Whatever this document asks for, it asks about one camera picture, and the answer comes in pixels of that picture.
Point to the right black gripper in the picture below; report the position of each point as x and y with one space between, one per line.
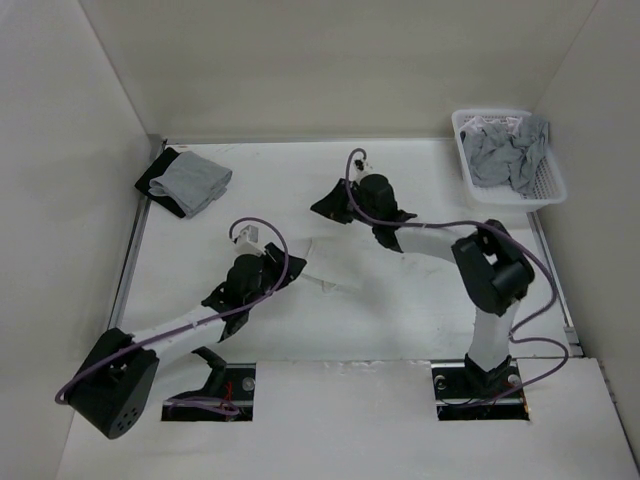
332 205

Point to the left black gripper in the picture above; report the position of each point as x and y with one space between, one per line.
276 260

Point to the white tank top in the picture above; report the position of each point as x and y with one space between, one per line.
334 265

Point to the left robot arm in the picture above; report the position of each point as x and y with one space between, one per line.
113 384

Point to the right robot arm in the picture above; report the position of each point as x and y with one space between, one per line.
495 273

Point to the folded grey tank top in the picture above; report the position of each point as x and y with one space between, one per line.
192 182

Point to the folded black tank top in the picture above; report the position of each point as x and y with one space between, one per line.
155 170

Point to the pale pink tank top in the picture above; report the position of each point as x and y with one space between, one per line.
510 123

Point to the crumpled grey tank top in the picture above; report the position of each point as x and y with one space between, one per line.
496 158

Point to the white front cover board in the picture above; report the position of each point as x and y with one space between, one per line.
322 420

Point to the white plastic basket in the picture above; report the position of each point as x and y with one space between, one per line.
549 187

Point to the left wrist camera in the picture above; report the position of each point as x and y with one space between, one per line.
246 242

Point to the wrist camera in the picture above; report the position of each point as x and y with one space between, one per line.
362 168
246 242

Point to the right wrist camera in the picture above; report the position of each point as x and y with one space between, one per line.
362 168

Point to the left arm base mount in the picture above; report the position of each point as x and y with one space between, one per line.
226 396

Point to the left aluminium table rail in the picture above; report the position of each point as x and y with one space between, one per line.
127 265

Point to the aluminium table rail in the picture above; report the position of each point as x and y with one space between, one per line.
127 265
571 334

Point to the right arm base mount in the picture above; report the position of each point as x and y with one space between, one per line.
459 398

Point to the right aluminium table rail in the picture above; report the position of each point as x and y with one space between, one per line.
571 334

